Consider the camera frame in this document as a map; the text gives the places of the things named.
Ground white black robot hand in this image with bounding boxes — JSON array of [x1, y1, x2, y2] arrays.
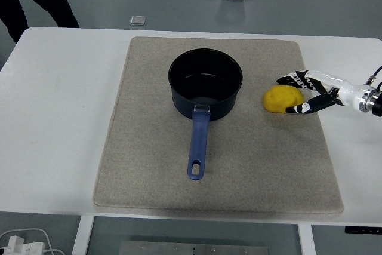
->
[[276, 69, 363, 116]]

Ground yellow potato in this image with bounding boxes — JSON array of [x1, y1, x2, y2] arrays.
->
[[262, 85, 306, 114]]

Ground beige felt mat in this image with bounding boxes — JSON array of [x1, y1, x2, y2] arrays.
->
[[93, 36, 344, 214]]

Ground black table control panel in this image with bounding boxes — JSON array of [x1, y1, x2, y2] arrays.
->
[[344, 225, 382, 234]]

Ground white table leg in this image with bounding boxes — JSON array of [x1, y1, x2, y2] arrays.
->
[[297, 223, 316, 255], [72, 215, 96, 255]]

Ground grey metal plate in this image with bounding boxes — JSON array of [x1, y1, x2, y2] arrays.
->
[[119, 240, 272, 255]]

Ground small clear plastic box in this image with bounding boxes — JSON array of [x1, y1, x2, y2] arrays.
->
[[130, 15, 147, 30]]

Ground white power strip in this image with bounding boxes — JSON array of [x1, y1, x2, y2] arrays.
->
[[0, 235, 45, 255]]

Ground blue pot with handle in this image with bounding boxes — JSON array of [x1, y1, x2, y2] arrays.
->
[[168, 47, 244, 181]]

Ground white power cable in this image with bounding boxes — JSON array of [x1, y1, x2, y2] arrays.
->
[[0, 228, 65, 255]]

